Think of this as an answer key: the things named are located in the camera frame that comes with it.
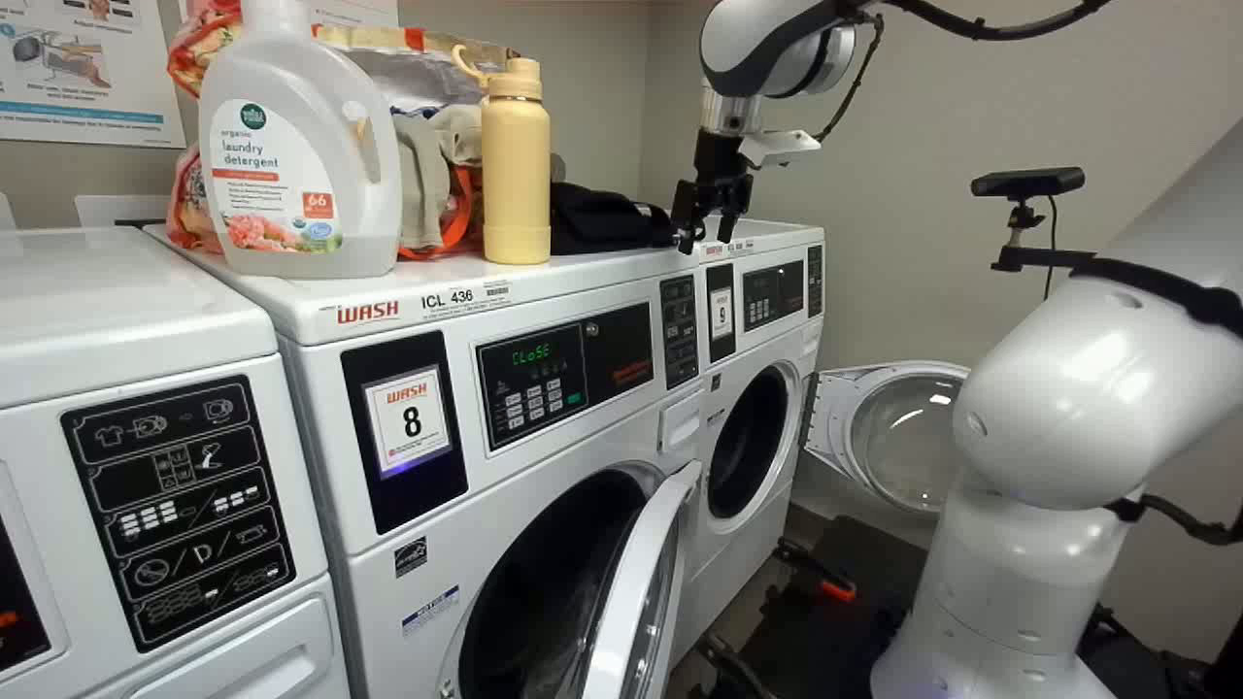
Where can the far white washing machine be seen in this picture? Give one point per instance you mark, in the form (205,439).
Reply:
(724,569)

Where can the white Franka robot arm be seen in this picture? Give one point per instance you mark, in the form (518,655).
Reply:
(1073,412)

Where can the yellow water bottle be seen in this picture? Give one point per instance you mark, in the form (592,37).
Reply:
(513,170)

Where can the black camera stand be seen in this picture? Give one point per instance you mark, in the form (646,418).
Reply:
(1028,240)

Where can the black floor frame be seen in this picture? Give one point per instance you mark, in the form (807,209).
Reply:
(829,648)

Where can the white washing machine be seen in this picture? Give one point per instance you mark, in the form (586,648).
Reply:
(724,569)
(129,312)

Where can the white round washer door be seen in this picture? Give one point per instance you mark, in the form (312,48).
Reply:
(636,607)

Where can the white washer numbered eight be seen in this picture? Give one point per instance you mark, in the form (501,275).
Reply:
(375,607)

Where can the white laundry detergent bottle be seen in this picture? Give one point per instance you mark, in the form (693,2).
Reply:
(295,158)

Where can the black icon control panel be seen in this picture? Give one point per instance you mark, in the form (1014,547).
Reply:
(179,509)

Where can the black washer control panel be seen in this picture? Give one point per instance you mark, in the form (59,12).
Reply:
(555,374)

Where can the wall instruction poster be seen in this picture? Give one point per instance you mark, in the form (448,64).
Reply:
(78,64)

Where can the black card reader panel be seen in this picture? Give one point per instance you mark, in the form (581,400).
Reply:
(405,421)

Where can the left white washing machine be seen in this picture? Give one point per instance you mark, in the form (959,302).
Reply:
(129,312)

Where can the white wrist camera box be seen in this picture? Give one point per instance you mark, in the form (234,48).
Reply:
(781,145)

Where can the black cloth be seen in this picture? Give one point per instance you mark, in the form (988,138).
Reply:
(603,219)

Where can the black exterior camera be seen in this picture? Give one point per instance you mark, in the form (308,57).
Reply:
(1032,182)

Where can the orange and white bag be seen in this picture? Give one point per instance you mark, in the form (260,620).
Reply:
(434,170)

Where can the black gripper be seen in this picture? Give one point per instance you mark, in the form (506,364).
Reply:
(720,158)

